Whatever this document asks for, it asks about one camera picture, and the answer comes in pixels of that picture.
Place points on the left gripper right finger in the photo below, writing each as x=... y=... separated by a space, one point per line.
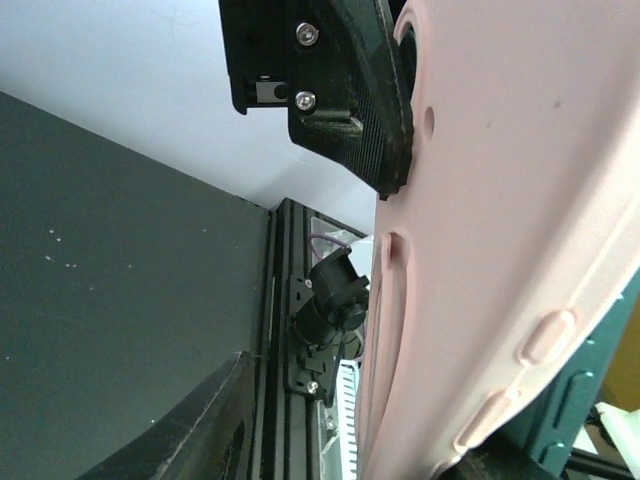
x=337 y=69

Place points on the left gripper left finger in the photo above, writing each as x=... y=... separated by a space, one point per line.
x=207 y=435

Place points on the pink phone case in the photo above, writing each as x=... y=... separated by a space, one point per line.
x=517 y=229

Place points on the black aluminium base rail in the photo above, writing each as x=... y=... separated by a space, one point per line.
x=283 y=445

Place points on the light blue slotted cable duct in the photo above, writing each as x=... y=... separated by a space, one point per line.
x=345 y=401

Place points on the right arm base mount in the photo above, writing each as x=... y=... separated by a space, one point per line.
x=327 y=305

